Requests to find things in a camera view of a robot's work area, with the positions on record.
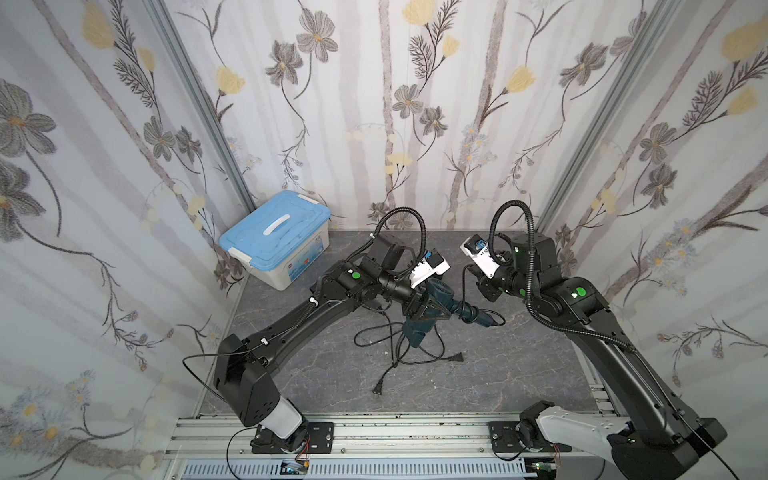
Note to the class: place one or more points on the dark green hair dryer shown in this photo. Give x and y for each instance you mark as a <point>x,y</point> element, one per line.
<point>442,306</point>

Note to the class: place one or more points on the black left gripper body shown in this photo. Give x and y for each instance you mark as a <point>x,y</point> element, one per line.
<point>414,297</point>

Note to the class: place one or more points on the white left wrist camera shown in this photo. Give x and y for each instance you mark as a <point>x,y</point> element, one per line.
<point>431,264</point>

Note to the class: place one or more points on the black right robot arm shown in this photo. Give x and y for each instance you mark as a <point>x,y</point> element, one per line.
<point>660,436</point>

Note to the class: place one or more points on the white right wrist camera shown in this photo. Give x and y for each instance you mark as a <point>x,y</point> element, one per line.
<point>476,248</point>

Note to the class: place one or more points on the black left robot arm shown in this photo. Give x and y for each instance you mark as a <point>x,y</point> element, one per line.
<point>244,367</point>

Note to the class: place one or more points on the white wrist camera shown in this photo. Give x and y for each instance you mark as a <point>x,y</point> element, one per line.
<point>476,248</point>
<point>431,264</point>

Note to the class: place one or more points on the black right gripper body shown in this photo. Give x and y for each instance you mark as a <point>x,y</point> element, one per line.
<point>491,282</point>

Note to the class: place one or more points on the blue lid storage box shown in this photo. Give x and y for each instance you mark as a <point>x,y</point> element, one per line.
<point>278,241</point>

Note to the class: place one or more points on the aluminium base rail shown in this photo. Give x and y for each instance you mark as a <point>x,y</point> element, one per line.
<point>374,446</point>

